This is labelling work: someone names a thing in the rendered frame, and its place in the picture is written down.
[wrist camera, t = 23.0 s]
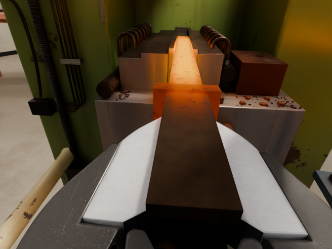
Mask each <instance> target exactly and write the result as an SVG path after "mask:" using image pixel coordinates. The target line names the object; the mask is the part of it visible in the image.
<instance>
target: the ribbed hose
mask: <svg viewBox="0 0 332 249"><path fill-rule="evenodd" d="M27 1H28V2H27V3H28V6H29V10H30V11H31V12H30V13H31V16H32V20H33V23H34V27H35V30H36V34H37V37H38V41H39V43H40V44H39V45H40V47H41V51H42V55H43V58H44V62H45V67H46V69H47V73H48V76H49V80H50V83H51V87H52V90H53V94H54V98H55V102H56V105H57V108H58V111H59V116H60V119H61V123H62V125H63V129H64V132H65V136H66V140H67V143H68V146H69V150H70V152H71V153H72V154H73V155H74V159H73V161H72V162H71V163H70V165H69V166H68V168H67V169H66V171H65V172H66V175H67V178H68V181H70V180H71V179H72V178H73V177H75V176H76V175H77V174H78V173H79V172H80V171H82V170H83V169H84V168H85V167H86V166H87V163H86V161H80V159H79V155H78V151H77V147H76V144H75V140H74V136H73V132H72V128H71V125H70V121H69V117H68V113H66V111H67V110H65V108H66V107H64V106H65V104H63V103H64V98H63V95H62V90H61V87H60V83H59V79H58V76H57V71H56V68H55V65H54V61H53V57H52V54H51V50H50V46H49V42H48V39H47V38H48V37H47V35H46V31H45V26H44V24H43V23H44V22H43V19H42V17H41V16H42V15H41V12H40V7H39V4H38V0H27Z"/></svg>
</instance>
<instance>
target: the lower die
mask: <svg viewBox="0 0 332 249"><path fill-rule="evenodd" d="M177 30H178V27H175V30H161V31H160V32H159V33H152V34H150V36H148V38H146V40H143V42H140V45H136V49H132V47H131V48H129V49H128V50H127V51H126V52H124V53H123V54H122V55H121V56H119V57H118V61H119V71H120V81H121V89H125V90H147V91H153V88H154V86H155V84H156V83H169V78H170V72H171V67H172V61H173V55H174V46H175V41H176V35H177ZM188 32H189V36H190V40H191V44H192V48H193V52H194V56H195V59H196V62H197V66H198V70H199V73H200V77H201V80H202V84H204V85H218V86H219V83H220V76H221V70H222V64H223V58H224V54H223V53H222V52H221V51H220V49H219V48H218V47H217V46H216V45H215V46H214V49H211V48H210V45H208V42H207V41H206V39H204V37H202V35H201V33H200V31H196V30H191V29H190V28H188Z"/></svg>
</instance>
